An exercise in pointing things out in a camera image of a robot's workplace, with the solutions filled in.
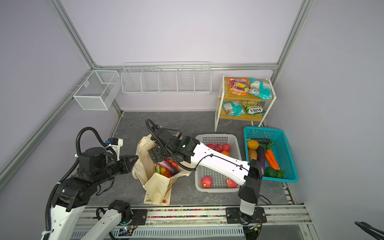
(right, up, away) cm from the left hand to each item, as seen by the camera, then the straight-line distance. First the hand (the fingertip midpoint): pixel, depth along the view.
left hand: (137, 160), depth 65 cm
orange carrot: (+72, -6, +27) cm, 78 cm away
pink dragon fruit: (+5, -9, +15) cm, 18 cm away
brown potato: (+60, -3, +26) cm, 65 cm away
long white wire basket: (+4, +48, +37) cm, 61 cm away
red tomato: (+13, -6, +16) cm, 21 cm away
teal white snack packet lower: (+49, +26, +31) cm, 64 cm away
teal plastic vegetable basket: (+79, +1, +27) cm, 83 cm away
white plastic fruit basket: (+35, -16, +18) cm, 42 cm away
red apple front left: (+31, -15, +14) cm, 37 cm away
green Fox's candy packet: (+63, +27, +32) cm, 75 cm away
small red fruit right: (+45, +1, +28) cm, 53 cm away
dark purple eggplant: (+65, -5, +26) cm, 70 cm away
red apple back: (+44, -16, +14) cm, 49 cm away
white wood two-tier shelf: (+41, +32, +16) cm, 54 cm away
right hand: (+8, +3, +5) cm, 10 cm away
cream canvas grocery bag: (+8, -12, +2) cm, 15 cm away
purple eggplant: (+13, -8, +12) cm, 20 cm away
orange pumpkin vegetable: (+10, -11, +13) cm, 20 cm away
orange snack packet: (+49, +37, +18) cm, 64 cm away
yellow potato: (+62, +3, +30) cm, 69 cm away
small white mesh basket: (-39, +39, +34) cm, 65 cm away
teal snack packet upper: (+62, +35, +16) cm, 73 cm away
